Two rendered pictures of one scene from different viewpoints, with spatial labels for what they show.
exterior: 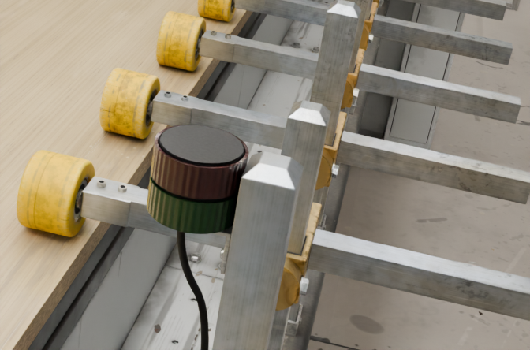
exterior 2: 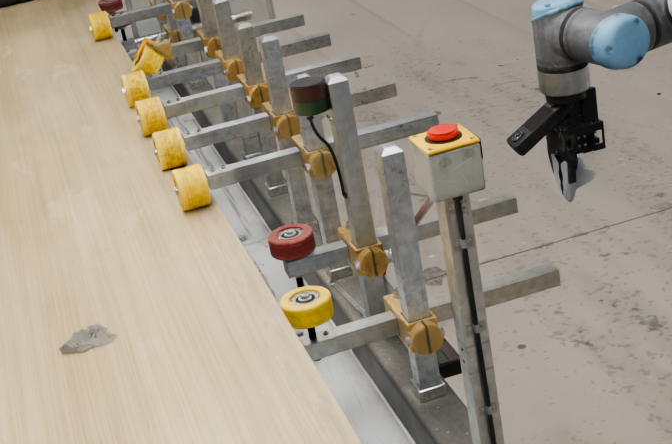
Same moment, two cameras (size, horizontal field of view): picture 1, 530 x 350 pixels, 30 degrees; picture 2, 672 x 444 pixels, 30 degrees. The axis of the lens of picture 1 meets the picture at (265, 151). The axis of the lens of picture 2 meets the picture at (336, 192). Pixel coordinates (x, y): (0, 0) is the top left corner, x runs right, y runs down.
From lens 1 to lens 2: 1.49 m
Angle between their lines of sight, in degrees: 17
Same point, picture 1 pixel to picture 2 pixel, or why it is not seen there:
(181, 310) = not seen: hidden behind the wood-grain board
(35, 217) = (193, 199)
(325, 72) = (273, 74)
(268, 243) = (346, 105)
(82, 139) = (157, 178)
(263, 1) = (167, 77)
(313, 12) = (201, 69)
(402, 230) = not seen: hidden behind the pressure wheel
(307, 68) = (234, 94)
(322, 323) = not seen: hidden behind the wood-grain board
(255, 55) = (201, 101)
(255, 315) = (352, 136)
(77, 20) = (67, 142)
